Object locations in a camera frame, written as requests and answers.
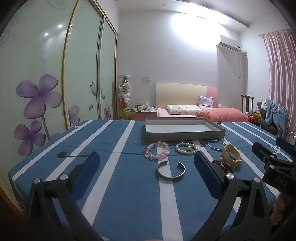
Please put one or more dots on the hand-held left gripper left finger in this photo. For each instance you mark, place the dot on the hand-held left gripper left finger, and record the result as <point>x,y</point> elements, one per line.
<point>89,171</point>

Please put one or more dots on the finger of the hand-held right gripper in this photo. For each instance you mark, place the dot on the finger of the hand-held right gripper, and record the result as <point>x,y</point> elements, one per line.
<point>260,148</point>
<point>285,142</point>

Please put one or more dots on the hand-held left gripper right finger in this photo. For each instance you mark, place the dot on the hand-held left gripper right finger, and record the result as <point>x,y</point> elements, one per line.
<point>205,171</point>

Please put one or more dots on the grey pearl pendant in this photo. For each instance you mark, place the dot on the grey pearl pendant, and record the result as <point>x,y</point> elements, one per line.
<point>221,159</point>

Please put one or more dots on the thin silver bangle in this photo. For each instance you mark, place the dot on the thin silver bangle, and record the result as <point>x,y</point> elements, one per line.
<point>211,147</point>

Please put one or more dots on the grey cardboard tray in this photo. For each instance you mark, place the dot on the grey cardboard tray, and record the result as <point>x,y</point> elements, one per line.
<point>185,137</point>

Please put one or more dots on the person's right hand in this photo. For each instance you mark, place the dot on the person's right hand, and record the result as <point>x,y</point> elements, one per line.
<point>277,208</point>

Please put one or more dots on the dark grey seat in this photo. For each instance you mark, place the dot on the dark grey seat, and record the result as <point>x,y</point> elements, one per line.
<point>268,127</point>

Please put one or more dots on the blue fleece clothes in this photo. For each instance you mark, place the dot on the blue fleece clothes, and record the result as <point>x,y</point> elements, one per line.
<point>277,113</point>

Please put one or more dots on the red and yellow toys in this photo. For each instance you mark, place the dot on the red and yellow toys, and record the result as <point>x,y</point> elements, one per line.
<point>253,115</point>

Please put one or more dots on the grey white plush toy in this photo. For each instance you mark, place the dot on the grey white plush toy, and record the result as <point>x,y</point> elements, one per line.
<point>264,106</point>

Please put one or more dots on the blue white striped tablecloth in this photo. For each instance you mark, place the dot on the blue white striped tablecloth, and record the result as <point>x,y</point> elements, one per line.
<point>129,185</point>

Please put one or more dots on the dark wooden chair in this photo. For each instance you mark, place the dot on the dark wooden chair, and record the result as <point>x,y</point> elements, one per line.
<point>245,102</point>

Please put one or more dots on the coral folded quilt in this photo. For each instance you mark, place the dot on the coral folded quilt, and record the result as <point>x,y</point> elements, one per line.
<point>222,114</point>

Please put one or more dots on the pink curtain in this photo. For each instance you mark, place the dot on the pink curtain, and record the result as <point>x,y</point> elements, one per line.
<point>282,76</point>

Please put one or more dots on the white printed pillow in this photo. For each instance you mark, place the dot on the white printed pillow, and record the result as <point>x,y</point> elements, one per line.
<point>182,109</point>

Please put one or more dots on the lavender pillow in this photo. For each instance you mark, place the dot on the lavender pillow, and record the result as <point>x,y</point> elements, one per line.
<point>205,102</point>

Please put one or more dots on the bed with pink sheet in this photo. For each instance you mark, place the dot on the bed with pink sheet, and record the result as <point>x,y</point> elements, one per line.
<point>161,113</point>

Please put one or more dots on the pink white nightstand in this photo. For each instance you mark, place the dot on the pink white nightstand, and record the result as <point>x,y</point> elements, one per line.
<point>143,115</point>

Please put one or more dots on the beige pink bed headboard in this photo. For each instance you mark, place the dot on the beige pink bed headboard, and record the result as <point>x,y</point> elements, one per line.
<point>180,95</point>

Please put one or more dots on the light blue cloth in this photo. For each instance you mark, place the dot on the light blue cloth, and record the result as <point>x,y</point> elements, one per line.
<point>151,109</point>

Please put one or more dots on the white pipe cover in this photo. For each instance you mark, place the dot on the white pipe cover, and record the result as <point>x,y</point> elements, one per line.
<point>241,64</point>

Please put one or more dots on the clear tube of plush toys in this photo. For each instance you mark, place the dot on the clear tube of plush toys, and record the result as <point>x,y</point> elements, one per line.
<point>124,92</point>

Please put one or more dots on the tissue box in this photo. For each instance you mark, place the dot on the tissue box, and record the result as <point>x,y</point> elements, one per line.
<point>147,105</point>

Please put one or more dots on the floral glass sliding wardrobe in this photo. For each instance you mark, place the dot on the floral glass sliding wardrobe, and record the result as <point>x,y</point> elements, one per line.
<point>81,69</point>

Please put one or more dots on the white air conditioner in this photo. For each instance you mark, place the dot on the white air conditioner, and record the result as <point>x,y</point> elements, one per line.
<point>230,42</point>

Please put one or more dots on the curtain rod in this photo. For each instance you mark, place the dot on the curtain rod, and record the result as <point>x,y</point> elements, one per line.
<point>272,32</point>

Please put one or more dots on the white wall switch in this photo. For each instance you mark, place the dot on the white wall switch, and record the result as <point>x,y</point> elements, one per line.
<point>146,78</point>

